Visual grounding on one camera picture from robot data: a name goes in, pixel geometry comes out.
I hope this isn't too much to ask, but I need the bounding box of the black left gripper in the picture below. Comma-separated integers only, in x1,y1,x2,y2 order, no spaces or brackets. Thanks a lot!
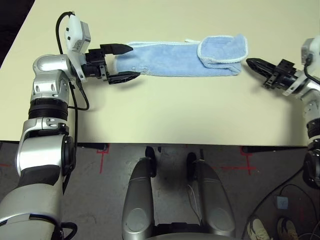
79,43,141,86

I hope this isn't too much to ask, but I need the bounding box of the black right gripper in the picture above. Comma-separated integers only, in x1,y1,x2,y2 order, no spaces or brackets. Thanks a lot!
246,57,302,93

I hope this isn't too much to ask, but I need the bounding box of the light blue terry towel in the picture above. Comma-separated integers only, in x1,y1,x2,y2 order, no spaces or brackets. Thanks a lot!
113,33,249,78

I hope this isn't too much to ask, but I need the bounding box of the black table foot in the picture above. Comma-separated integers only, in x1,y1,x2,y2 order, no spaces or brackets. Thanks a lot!
77,142,108,150

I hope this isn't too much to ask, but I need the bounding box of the small grey floor box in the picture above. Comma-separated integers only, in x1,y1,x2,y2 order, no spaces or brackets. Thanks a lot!
274,195,288,210

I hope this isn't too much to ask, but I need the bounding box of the grey robot waist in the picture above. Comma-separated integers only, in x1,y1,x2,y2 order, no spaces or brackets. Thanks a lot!
122,222,236,240

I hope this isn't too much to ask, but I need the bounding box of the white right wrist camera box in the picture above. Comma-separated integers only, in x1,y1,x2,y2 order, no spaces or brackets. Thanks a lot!
283,34,320,97

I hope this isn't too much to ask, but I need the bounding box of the black floor cable loop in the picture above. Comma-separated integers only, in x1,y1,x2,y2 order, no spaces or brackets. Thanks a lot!
278,183,320,240

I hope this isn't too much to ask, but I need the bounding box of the thin white wire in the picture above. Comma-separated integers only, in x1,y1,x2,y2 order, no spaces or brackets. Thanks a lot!
187,183,202,225

